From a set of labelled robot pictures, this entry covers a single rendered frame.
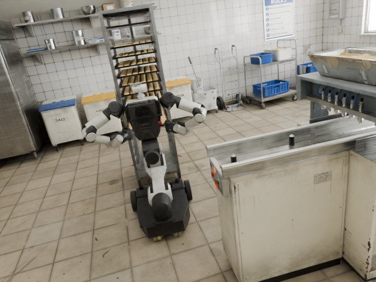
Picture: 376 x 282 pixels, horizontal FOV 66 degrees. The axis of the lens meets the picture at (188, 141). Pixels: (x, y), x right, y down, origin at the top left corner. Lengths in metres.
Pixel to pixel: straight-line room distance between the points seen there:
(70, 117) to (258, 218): 3.86
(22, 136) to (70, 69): 1.42
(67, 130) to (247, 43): 3.68
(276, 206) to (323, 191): 0.29
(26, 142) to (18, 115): 0.42
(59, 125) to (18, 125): 0.58
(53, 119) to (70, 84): 0.84
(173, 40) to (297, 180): 4.31
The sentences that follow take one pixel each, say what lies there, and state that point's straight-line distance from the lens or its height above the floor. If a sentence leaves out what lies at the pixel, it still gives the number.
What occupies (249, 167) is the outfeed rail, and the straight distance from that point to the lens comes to 1.52.
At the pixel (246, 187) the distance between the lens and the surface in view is 1.56.
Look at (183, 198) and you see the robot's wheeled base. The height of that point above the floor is 0.17.
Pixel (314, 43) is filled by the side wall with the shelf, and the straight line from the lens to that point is 6.86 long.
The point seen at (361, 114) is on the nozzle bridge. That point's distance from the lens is 1.73.
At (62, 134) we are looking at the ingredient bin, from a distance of 5.08.
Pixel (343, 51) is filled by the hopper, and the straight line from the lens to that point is 2.17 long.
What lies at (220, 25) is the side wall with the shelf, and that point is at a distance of 5.83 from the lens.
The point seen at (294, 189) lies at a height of 0.68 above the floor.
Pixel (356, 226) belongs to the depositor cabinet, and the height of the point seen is 0.39.
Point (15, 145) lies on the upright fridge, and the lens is 4.99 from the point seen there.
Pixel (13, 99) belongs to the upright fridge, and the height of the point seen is 0.99.
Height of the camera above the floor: 1.57
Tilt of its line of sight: 21 degrees down
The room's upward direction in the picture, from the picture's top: 9 degrees counter-clockwise
